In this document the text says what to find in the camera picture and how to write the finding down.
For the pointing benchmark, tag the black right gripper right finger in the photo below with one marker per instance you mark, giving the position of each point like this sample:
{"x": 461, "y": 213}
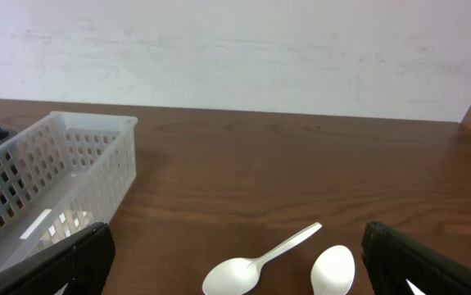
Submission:
{"x": 395, "y": 262}

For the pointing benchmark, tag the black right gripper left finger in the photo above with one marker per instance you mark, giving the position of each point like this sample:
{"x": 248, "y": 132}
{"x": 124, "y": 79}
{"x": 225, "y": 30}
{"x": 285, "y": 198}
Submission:
{"x": 79, "y": 264}

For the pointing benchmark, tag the white plastic spoon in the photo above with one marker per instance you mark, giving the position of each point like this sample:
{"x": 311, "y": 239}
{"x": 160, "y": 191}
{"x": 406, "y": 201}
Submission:
{"x": 240, "y": 275}
{"x": 333, "y": 272}

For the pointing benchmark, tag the clear perforated plastic basket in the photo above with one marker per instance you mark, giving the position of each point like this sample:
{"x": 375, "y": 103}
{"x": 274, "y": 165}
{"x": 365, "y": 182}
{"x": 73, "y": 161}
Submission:
{"x": 60, "y": 175}

